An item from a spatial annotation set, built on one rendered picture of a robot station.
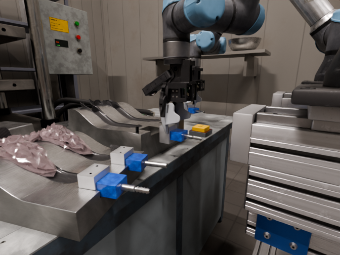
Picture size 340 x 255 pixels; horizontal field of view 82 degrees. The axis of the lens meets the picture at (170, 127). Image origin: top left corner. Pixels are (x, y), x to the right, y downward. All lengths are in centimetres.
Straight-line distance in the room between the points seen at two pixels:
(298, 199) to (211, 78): 268
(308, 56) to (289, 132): 244
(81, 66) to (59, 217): 121
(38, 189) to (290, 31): 272
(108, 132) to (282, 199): 52
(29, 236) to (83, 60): 123
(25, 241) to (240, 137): 39
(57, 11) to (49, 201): 123
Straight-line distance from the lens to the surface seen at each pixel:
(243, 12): 55
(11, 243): 43
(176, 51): 55
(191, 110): 104
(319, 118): 34
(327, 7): 102
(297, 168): 36
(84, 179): 40
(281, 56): 278
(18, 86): 125
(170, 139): 60
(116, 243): 62
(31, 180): 46
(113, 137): 67
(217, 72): 295
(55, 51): 141
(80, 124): 81
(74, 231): 38
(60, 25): 146
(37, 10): 127
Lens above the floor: 105
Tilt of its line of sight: 14 degrees down
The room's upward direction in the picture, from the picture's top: straight up
